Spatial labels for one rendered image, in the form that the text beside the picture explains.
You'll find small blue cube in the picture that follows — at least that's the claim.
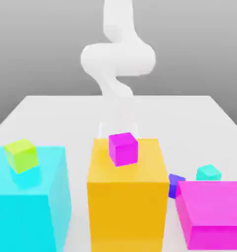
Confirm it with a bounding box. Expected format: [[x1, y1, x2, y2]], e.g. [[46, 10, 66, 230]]
[[168, 173, 186, 199]]

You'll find large orange box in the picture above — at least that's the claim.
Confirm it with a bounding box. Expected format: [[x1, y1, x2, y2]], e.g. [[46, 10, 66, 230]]
[[86, 138, 169, 252]]

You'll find large magenta box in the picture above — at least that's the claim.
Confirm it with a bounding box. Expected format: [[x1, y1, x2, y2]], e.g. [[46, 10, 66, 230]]
[[175, 180, 237, 251]]

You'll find large cyan box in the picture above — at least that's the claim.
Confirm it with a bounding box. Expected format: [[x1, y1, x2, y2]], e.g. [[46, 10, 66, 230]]
[[0, 145, 72, 252]]

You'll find small magenta cube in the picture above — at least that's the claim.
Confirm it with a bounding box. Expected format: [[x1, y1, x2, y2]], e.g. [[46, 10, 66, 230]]
[[108, 132, 139, 167]]

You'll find small turquoise cube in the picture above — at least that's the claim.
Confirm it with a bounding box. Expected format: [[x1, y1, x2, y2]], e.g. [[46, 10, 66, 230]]
[[196, 164, 222, 181]]

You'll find small lime green cube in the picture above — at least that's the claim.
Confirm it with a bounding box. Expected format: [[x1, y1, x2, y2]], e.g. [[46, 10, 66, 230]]
[[3, 138, 39, 174]]

